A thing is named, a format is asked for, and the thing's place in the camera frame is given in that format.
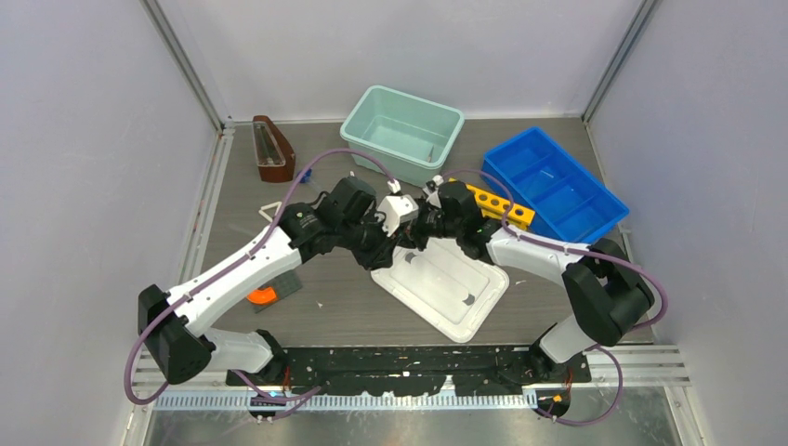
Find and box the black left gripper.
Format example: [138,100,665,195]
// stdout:
[337,207,402,271]

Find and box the white clay triangle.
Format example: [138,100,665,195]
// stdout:
[257,202,282,223]

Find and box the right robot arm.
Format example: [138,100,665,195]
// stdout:
[404,181,655,382]

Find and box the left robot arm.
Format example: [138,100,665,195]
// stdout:
[125,176,420,386]

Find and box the yellow test tube rack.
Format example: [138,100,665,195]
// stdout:
[455,182,536,230]

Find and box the white plastic bin lid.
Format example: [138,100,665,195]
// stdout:
[371,239,509,343]

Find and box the grey brick plate orange piece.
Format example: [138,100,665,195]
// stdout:
[246,271,303,313]

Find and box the mint green plastic bin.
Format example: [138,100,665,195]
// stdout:
[340,85,465,187]

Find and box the brown wooden metronome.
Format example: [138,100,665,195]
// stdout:
[252,115,296,183]

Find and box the blue divided plastic tray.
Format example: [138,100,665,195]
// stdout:
[482,127,629,244]

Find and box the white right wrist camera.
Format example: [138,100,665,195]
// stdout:
[423,175,444,209]

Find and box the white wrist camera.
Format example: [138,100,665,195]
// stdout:
[423,175,444,209]
[376,195,419,238]

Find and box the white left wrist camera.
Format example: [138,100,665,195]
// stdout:
[376,195,419,238]

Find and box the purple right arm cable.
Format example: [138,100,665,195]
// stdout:
[440,169,669,429]

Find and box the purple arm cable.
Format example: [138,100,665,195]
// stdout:
[124,147,402,421]
[440,169,669,429]

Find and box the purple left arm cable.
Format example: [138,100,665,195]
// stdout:
[124,147,402,421]

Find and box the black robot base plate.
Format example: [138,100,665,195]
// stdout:
[225,344,591,413]

